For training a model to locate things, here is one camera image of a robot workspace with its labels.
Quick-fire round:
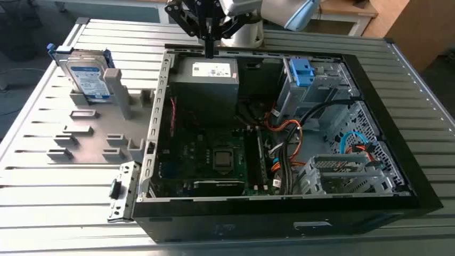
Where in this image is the wooden cabinet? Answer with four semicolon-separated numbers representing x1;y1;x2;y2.
361;0;455;73

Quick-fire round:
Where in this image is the orange wire bundle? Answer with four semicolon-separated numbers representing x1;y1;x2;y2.
264;119;307;174

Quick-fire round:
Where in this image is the CPU socket with CPU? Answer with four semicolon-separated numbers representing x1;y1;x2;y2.
212;148;237;174

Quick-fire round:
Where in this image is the black cable bundle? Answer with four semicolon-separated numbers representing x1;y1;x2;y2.
276;100;356;195

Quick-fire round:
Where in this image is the silver metal disk bay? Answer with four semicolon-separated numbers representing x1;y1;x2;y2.
297;154;395;195

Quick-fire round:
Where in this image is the green motherboard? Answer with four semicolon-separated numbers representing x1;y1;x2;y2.
156;125;271;198

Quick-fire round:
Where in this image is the metal bracket with black latch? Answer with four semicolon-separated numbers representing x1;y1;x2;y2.
106;161;141;223

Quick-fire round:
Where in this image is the green RAM stick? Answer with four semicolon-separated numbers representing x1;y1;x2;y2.
256;127;268;191

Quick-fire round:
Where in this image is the grey parts rack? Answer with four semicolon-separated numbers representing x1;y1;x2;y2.
45;68;157;165

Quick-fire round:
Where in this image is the thin red wire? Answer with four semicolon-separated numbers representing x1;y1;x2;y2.
169;96;177;134

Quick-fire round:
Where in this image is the silver metal drive cage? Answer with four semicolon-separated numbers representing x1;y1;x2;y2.
276;57;361;126

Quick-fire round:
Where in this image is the black office chair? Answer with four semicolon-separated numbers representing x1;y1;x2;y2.
0;0;40;62

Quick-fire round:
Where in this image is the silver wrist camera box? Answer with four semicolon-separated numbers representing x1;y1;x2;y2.
217;0;263;17

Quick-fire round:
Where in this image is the grey power supply unit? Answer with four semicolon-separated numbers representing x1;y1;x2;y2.
169;57;240;129

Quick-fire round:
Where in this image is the blue plastic bay latch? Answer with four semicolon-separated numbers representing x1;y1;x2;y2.
289;58;316;87

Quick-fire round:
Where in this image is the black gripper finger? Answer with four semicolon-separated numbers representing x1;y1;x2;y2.
209;12;255;59
164;1;211;59

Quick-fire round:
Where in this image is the black open PC case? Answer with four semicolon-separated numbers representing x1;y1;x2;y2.
130;44;444;243

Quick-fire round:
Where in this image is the blue data wire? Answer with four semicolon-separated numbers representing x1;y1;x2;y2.
339;130;367;156

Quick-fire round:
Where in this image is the black RAM slot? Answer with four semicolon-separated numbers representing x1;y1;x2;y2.
244;127;257;190

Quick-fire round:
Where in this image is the black graphics card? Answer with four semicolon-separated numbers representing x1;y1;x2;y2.
193;180;245;197

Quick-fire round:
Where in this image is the wooden desk with white frame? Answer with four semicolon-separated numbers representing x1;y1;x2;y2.
307;0;380;37

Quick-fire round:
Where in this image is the orange power wire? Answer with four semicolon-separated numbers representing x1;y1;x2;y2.
345;142;384;169

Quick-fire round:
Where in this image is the pale floor cable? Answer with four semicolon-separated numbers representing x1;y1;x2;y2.
0;67;46;79

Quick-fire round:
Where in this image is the hard disk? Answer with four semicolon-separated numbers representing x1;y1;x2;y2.
46;44;114;103

